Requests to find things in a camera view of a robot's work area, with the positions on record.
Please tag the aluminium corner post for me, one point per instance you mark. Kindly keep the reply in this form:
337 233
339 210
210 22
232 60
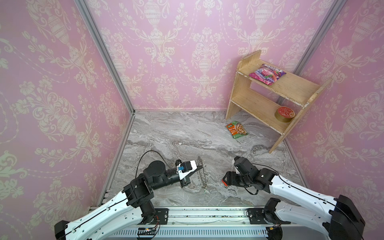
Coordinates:
101 46
319 35

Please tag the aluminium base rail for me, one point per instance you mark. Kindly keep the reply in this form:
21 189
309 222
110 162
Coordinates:
206 223

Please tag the aluminium corner post left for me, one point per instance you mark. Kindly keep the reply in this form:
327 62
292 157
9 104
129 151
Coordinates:
101 46

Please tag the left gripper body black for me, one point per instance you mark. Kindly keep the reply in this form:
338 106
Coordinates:
185 181

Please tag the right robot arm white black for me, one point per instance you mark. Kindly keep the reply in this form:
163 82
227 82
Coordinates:
338 218

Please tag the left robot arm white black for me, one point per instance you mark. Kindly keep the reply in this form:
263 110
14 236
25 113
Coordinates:
131 206

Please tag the aluminium corner post right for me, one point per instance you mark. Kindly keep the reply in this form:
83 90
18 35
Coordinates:
319 35

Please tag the pink snack bag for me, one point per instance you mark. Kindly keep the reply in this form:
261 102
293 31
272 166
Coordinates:
267 74

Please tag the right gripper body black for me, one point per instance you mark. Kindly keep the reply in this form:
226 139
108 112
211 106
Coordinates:
229 178

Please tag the green orange snack packet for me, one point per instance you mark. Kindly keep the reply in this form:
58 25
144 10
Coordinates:
236 129

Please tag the red round tin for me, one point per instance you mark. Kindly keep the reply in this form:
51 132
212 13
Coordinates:
284 114

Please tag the wooden shelf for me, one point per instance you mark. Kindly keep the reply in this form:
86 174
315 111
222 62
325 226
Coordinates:
290 87

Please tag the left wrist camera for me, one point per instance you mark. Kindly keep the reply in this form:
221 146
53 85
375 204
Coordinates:
184 168

